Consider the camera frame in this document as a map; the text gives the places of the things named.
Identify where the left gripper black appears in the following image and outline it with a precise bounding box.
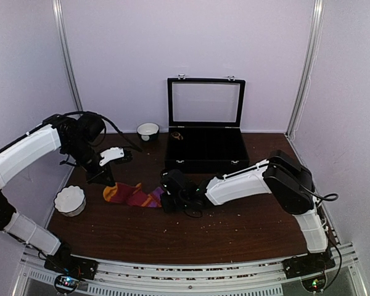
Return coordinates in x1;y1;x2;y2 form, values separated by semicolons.
63;138;115;186

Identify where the purple orange striped sock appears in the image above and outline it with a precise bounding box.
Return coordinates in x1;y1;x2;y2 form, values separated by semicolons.
126;187;164;208

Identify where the maroon orange-toed sock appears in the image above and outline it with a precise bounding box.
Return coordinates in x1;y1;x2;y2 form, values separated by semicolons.
103;183;142;205

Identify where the black tan argyle sock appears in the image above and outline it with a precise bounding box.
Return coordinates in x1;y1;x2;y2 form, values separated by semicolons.
170;131;184;141

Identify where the black display case glass lid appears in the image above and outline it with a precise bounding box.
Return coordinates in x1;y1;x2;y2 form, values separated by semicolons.
165;76;249;173

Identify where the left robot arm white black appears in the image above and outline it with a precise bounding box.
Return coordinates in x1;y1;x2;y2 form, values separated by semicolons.
0;112;125;274

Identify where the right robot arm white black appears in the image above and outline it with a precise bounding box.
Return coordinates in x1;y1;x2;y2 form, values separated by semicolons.
160;150;339;273

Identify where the white fluted dish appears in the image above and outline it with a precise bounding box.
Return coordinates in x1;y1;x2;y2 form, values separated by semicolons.
54;186;86;217

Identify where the small white bowl dark rim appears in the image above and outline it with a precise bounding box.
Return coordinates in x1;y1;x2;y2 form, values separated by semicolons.
136;123;160;142

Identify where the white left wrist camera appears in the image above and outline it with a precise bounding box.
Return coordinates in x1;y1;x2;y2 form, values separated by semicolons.
99;147;133;167

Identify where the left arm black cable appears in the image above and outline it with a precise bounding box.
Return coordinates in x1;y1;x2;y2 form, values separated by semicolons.
61;110;143;152

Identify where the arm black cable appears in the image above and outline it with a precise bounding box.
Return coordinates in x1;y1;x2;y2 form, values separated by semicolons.
265;160;339;204
61;110;143;152

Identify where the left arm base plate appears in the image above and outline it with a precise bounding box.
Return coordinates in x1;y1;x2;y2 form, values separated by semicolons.
44;249;98;280

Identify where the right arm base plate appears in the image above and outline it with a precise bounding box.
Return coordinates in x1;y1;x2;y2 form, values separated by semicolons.
282;249;335;279

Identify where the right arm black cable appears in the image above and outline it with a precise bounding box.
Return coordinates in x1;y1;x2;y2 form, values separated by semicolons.
265;160;339;204

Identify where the aluminium front rail frame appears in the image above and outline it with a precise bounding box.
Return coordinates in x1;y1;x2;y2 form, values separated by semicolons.
10;242;369;296

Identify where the left aluminium corner post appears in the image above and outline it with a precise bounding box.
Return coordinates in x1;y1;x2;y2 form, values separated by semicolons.
52;0;83;112

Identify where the aluminium corner post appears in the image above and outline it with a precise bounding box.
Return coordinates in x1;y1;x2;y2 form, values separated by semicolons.
52;0;83;112
286;0;324;140

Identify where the right aluminium corner post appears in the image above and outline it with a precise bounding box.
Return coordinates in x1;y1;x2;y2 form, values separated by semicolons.
286;0;324;140

